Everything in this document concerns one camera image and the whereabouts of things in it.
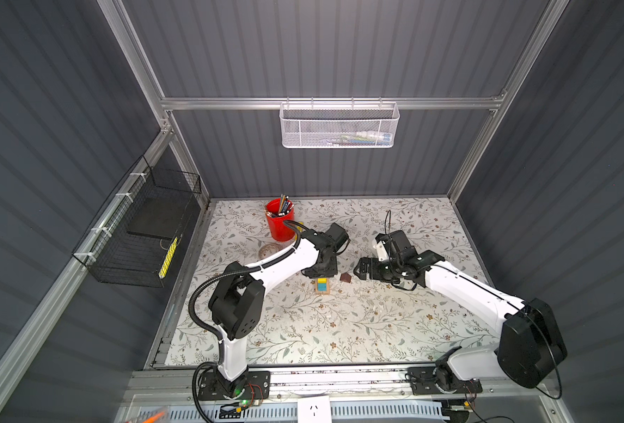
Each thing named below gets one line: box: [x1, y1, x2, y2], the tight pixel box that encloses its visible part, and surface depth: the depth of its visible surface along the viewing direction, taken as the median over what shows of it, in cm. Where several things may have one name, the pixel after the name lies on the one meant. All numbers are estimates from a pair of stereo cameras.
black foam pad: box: [126, 196, 193, 238], surface depth 76 cm
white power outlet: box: [297, 395, 333, 423], surface depth 68 cm
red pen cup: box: [265, 198, 296, 243], surface depth 102 cm
